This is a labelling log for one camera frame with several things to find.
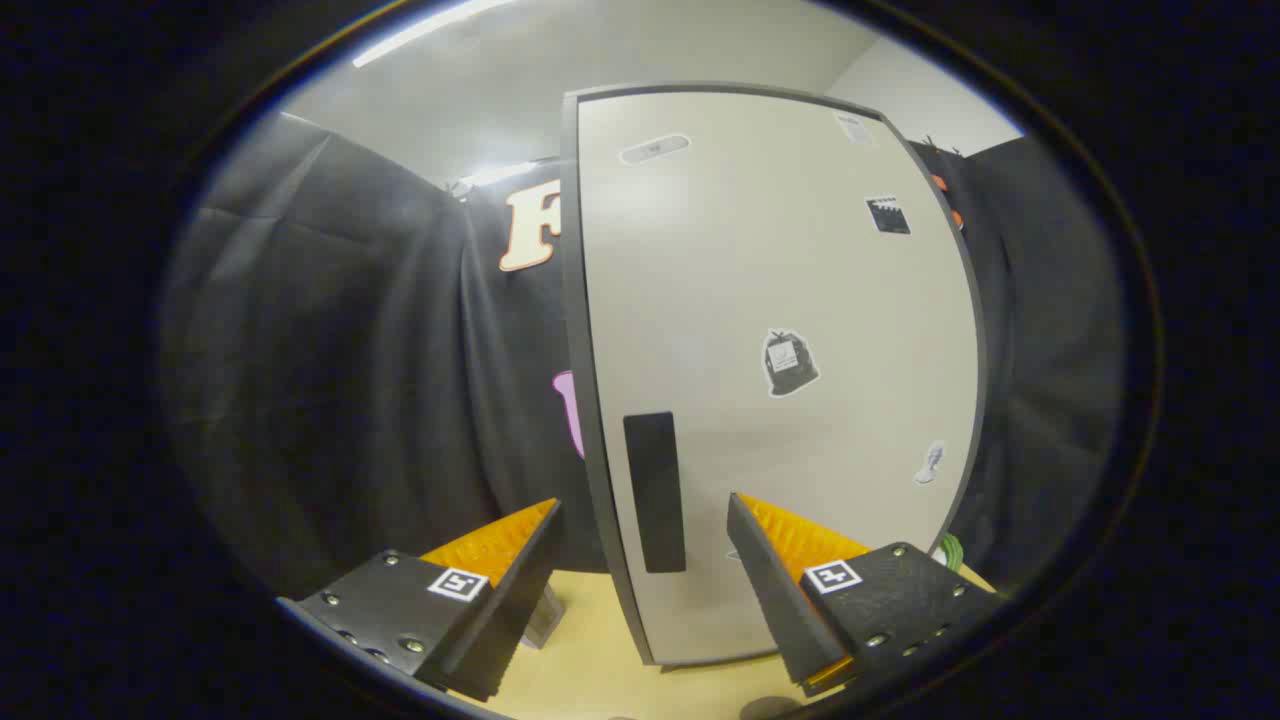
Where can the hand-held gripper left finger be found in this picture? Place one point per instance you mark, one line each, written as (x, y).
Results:
(520, 590)

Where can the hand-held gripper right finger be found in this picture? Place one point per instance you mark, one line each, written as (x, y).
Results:
(770, 590)

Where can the dark grey shoe cabinet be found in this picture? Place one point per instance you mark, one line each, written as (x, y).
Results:
(577, 300)

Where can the watermelon slice toy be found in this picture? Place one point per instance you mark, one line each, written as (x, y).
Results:
(952, 552)

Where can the black backdrop cloth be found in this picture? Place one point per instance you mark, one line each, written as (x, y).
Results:
(330, 350)

